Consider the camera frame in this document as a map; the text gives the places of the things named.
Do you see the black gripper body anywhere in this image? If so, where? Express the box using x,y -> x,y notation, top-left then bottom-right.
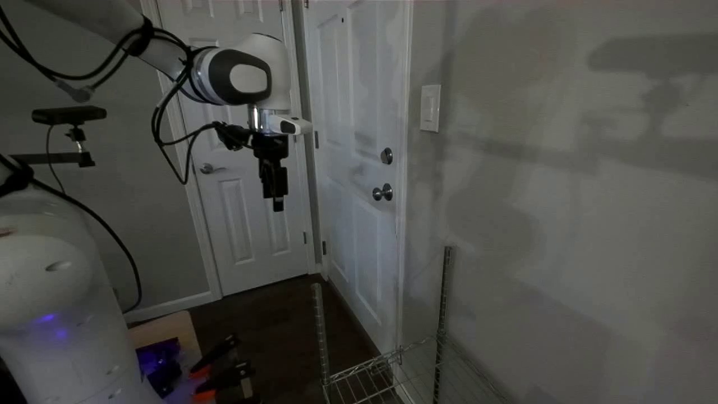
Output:
250,135 -> 290,198

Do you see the white wall light switch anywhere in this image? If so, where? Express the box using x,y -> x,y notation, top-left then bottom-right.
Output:
420,85 -> 441,132

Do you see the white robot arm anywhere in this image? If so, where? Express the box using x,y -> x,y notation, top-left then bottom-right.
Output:
28,0 -> 301,212

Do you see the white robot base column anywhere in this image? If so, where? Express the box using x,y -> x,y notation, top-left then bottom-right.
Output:
0,189 -> 161,404

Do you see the white panel door back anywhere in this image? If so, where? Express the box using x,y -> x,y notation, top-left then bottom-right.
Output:
154,0 -> 309,295

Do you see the white panel door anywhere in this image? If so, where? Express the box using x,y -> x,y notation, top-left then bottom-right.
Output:
304,0 -> 409,346
154,0 -> 309,295

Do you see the round metal door knob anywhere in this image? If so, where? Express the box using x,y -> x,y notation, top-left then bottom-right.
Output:
373,182 -> 393,203

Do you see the round metal deadbolt lock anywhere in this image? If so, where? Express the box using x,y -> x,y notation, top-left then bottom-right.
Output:
379,149 -> 394,166

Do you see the white panel door front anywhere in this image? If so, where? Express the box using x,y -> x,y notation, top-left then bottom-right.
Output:
304,0 -> 409,346

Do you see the red black clamp tool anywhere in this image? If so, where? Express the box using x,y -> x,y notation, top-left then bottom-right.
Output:
189,334 -> 254,402

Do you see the cardboard box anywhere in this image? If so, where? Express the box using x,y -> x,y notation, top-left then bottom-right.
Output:
129,313 -> 201,371

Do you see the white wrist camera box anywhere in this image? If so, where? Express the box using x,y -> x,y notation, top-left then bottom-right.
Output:
259,109 -> 311,136

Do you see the lever door handle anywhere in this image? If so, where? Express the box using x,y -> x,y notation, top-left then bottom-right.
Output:
198,164 -> 222,176

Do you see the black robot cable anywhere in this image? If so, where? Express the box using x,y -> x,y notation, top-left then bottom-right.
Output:
0,7 -> 226,187

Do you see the black camera on stand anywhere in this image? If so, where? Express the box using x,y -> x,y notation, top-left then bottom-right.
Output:
18,105 -> 107,168

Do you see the wire metal shelf rack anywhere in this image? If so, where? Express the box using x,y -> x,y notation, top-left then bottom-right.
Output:
314,247 -> 453,404

